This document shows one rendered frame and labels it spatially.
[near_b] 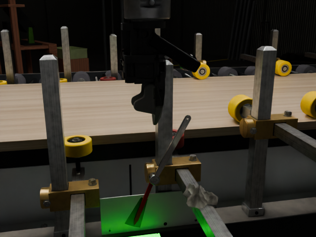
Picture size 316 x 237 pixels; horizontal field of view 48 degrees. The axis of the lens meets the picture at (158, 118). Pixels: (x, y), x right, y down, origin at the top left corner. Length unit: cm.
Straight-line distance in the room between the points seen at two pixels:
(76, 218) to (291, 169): 78
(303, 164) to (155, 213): 60
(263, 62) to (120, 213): 50
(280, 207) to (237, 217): 14
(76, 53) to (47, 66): 484
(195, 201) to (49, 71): 40
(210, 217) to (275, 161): 60
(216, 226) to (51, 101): 42
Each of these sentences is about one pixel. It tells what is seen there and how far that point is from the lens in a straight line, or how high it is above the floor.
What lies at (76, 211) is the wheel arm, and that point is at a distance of 79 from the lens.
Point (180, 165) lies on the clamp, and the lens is 86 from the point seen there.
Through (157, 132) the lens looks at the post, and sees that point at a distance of 83.
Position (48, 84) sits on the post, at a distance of 78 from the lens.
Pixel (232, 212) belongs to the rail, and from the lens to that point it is 101.
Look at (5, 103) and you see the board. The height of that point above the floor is 90.
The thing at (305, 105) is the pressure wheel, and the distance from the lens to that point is 121.
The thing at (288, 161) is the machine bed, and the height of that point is 74.
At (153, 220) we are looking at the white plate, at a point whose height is 72.
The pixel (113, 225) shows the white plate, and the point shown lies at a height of 73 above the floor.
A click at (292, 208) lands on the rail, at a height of 70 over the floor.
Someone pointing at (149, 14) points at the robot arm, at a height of 122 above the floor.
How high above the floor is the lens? 123
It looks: 17 degrees down
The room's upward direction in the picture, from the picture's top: straight up
